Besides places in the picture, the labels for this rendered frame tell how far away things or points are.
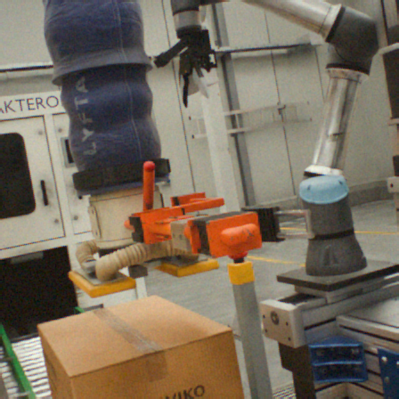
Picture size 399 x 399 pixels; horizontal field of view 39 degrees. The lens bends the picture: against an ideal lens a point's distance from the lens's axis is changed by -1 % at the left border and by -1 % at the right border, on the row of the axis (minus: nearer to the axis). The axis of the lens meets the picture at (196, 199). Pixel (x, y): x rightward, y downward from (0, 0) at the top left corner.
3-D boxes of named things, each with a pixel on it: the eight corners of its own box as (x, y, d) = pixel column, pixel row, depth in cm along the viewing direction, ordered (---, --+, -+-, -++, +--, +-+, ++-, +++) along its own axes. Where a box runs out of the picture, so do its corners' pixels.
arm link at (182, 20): (178, 11, 151) (167, 20, 158) (182, 28, 151) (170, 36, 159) (204, 10, 154) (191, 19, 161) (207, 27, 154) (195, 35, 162)
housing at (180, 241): (171, 248, 96) (166, 222, 95) (208, 240, 98) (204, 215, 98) (185, 252, 89) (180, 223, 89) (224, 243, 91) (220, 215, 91)
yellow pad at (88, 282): (69, 279, 149) (65, 260, 149) (106, 271, 152) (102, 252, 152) (91, 299, 117) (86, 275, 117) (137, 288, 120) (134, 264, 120)
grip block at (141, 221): (132, 242, 116) (126, 214, 116) (176, 233, 119) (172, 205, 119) (142, 245, 108) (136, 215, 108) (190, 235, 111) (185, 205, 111)
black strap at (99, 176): (68, 191, 143) (65, 175, 143) (156, 175, 151) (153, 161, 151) (82, 189, 122) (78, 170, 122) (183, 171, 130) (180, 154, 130)
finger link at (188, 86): (200, 105, 165) (204, 76, 160) (182, 108, 163) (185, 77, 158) (196, 101, 167) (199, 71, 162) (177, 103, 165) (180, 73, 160)
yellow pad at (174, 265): (139, 264, 155) (135, 245, 155) (173, 256, 159) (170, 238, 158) (177, 279, 123) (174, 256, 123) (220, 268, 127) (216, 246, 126)
